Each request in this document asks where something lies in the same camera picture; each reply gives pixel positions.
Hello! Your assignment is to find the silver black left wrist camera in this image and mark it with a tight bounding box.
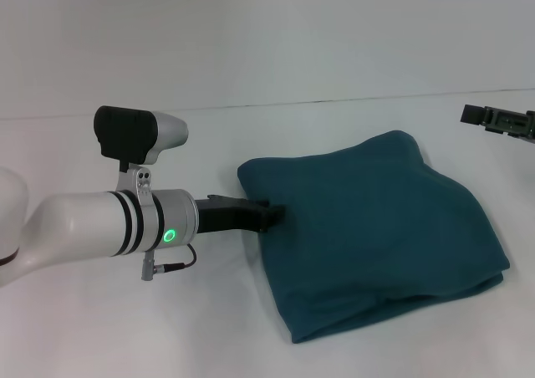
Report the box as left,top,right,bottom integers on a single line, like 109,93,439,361
93,105,190,200

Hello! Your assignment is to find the teal blue shirt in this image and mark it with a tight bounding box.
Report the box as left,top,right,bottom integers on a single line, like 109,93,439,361
237,130,512,345

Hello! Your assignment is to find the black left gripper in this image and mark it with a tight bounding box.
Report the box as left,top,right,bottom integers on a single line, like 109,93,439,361
195,193,288,235

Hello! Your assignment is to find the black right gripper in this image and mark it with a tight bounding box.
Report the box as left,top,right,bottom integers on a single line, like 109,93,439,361
459,104,535,144

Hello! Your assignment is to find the left arm red black cable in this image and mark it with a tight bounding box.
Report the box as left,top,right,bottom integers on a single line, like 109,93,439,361
140,243,197,282

